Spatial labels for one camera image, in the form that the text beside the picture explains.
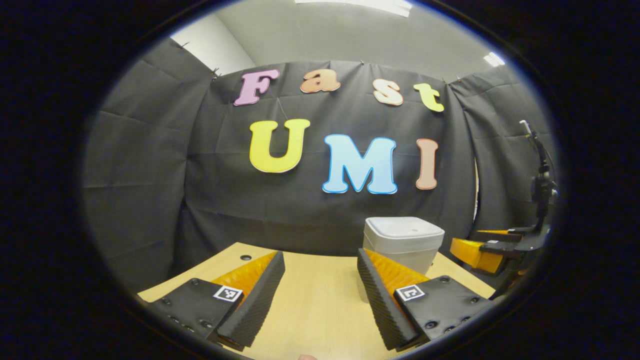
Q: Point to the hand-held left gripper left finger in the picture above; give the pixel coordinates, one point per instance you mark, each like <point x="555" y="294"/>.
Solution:
<point x="257" y="300"/>

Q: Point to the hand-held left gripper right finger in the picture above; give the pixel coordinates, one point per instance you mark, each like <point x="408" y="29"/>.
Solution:
<point x="382" y="305"/>

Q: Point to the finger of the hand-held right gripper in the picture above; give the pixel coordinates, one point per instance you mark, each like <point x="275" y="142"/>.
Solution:
<point x="500" y="249"/>
<point x="520" y="231"/>

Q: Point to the white desktop garbage bin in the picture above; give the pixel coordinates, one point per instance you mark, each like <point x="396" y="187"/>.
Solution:
<point x="402" y="235"/>

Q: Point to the wooden desktop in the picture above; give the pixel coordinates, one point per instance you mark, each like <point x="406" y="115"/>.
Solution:
<point x="320" y="310"/>

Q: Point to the small ceiling light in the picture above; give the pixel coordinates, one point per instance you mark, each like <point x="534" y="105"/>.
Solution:
<point x="493" y="59"/>

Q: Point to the black backdrop cloth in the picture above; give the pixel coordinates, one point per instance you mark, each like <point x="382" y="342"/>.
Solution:
<point x="150" y="200"/>

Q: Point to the long ceiling light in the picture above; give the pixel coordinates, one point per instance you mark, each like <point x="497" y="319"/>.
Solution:
<point x="355" y="5"/>

